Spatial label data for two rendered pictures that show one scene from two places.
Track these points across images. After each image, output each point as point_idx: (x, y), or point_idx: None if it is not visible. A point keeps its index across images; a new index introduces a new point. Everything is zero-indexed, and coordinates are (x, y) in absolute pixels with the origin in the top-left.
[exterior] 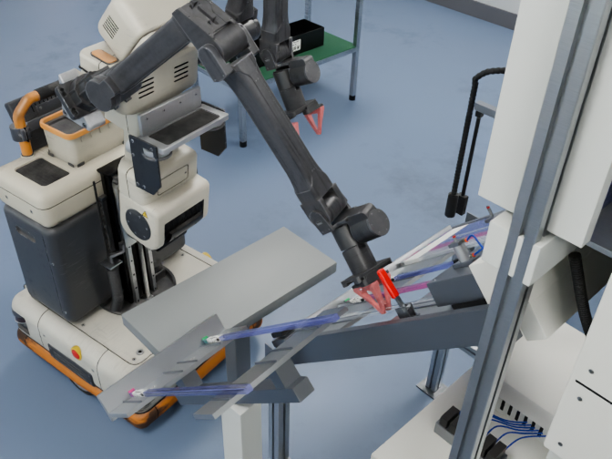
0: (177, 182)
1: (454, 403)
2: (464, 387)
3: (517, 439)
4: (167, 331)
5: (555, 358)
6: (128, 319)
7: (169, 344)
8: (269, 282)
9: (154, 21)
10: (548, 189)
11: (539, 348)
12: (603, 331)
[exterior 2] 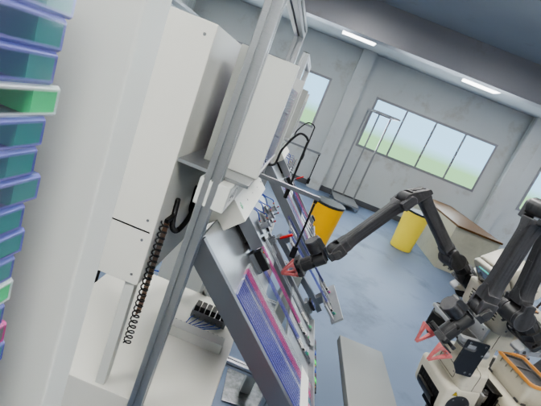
0: (448, 368)
1: (224, 337)
2: (223, 348)
3: (189, 317)
4: (359, 349)
5: (179, 382)
6: (377, 350)
7: (350, 342)
8: (360, 393)
9: (489, 258)
10: None
11: (192, 387)
12: None
